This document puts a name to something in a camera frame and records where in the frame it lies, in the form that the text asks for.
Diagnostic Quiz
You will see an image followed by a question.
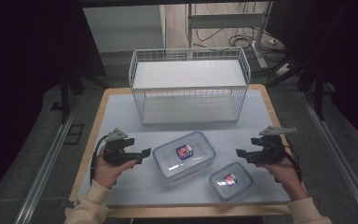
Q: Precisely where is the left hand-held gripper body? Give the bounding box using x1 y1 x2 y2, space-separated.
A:
102 127 136 166

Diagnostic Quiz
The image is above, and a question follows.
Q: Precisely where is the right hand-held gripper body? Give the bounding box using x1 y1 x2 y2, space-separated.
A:
247 125 298 166

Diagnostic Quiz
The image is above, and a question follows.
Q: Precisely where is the small clear food container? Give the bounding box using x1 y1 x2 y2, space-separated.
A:
208 161 255 203

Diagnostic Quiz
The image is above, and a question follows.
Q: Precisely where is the large clear food container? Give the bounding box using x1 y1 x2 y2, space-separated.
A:
151 130 217 185

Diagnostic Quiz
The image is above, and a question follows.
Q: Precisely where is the white wire shelf rack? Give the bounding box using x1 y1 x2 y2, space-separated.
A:
128 46 252 126

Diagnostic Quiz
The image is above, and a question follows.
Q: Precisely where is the person's left hand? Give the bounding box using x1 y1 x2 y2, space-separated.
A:
92 154 137 190

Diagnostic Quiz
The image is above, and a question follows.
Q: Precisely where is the person's right hand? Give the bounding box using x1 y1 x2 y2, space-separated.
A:
255 154 310 202

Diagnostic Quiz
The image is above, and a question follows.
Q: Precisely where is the white table mat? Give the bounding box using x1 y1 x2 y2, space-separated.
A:
76 89 292 208

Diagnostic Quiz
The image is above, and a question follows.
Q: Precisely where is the dark metal stand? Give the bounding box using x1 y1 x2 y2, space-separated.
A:
58 69 87 125
297 69 328 121

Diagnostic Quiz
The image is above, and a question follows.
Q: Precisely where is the white power strip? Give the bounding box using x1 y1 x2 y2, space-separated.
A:
274 63 292 77

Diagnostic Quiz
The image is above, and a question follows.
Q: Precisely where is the white panel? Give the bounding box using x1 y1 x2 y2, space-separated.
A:
83 5 166 54

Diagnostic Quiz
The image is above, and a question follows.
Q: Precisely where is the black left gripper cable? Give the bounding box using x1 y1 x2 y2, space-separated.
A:
89 134 109 185

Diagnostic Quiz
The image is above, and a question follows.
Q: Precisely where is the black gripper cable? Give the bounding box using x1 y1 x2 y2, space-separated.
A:
279 139 303 184
89 134 109 185

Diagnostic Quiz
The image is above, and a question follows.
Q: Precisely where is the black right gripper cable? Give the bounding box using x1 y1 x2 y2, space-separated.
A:
279 139 303 184

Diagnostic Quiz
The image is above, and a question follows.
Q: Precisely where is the grey metal floor rail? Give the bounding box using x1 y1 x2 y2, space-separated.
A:
300 91 358 224
13 102 77 224

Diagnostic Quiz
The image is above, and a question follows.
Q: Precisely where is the tangle of black floor cables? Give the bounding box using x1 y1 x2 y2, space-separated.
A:
195 27 288 64

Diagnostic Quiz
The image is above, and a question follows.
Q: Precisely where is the white metal desk frame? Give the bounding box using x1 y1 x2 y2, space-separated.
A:
186 2 271 70

